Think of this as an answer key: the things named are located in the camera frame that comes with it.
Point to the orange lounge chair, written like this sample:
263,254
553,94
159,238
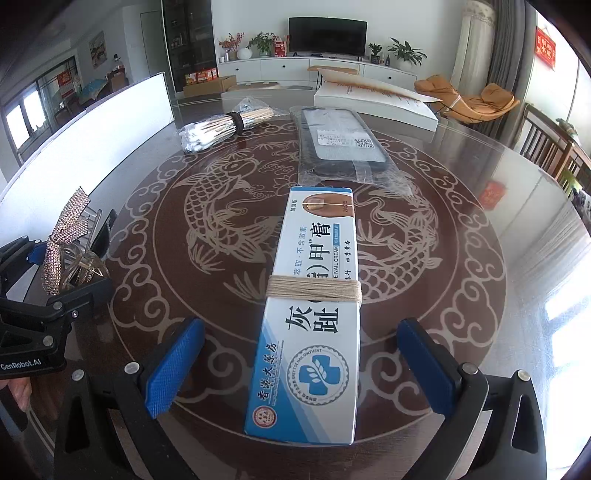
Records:
485,99

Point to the blue white ointment box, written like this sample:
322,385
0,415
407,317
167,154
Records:
314,258

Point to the wooden chair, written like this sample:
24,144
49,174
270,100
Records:
554,143

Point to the large leafy potted plant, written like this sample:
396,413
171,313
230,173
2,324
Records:
406,53

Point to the round white vase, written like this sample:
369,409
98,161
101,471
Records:
244,53

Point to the red flower vase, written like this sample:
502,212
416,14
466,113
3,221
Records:
230,46

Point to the red gift box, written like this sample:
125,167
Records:
280,47

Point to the rhinestone bow hair clip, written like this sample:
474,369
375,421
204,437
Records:
57,258

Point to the bagged grey phone case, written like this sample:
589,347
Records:
337,138

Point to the dark glass display cabinet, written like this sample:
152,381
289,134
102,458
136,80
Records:
189,41

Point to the small potted plant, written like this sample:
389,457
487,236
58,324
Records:
375,54

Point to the cardboard sheet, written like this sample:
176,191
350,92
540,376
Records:
369,87

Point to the black television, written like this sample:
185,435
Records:
328,37

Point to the red paper door sign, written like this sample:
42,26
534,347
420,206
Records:
65,83

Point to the red wall hanging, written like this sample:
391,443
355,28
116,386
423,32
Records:
545,46

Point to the white flat box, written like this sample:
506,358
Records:
369,110

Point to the white door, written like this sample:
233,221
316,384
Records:
151,53

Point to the white sheer curtain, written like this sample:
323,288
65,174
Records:
471,46

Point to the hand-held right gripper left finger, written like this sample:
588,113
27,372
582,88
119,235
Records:
175,364

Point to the person's left hand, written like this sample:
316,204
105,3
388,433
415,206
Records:
16,394

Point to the bushy green potted plant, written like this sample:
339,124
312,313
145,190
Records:
262,44

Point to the bundle of wooden sticks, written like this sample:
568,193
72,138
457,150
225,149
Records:
244,121

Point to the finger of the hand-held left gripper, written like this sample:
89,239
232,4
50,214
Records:
83,293
36,251

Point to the grey curtain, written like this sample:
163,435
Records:
508,55

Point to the framed wall painting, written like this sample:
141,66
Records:
97,50

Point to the large white panel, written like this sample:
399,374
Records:
92,124

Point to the white TV cabinet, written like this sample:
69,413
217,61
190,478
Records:
268,69

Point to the cardboard box of orange packets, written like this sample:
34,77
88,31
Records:
207,83

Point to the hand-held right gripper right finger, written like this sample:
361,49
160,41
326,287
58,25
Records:
427,369

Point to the clear bag of cotton swabs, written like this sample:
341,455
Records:
191,136

